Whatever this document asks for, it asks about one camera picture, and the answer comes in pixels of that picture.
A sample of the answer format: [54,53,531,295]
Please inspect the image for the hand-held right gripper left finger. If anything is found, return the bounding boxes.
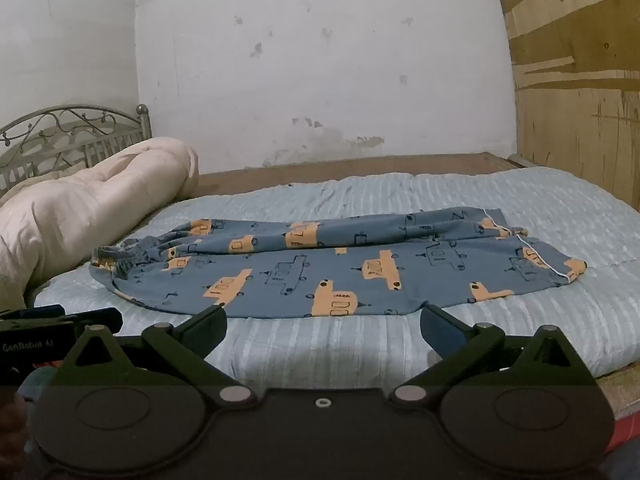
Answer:
[50,304,257,407]

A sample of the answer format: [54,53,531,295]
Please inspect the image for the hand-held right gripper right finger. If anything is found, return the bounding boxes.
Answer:
[390,303,599,407]

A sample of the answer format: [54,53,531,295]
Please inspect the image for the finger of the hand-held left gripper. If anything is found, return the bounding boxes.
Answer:
[65,307,124,336]

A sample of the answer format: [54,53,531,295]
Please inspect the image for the blue pants with orange print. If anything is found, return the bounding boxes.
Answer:
[89,207,587,320]

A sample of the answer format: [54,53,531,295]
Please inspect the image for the light blue striped bed sheet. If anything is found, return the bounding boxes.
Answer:
[30,166,640,397]

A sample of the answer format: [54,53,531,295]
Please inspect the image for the cream comforter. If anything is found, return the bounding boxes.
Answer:
[0,136,201,311]

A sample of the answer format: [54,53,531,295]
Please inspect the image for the brown wooden bed board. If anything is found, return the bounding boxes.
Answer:
[197,152,523,196]

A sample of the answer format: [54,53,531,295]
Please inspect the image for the beige mattress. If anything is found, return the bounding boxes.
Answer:
[595,367,640,416]

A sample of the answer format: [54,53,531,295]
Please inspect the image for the grey metal bed headboard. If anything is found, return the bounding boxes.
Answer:
[0,104,153,197]

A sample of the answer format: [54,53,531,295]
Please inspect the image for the yellow wooden panel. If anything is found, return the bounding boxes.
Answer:
[487,0,640,202]

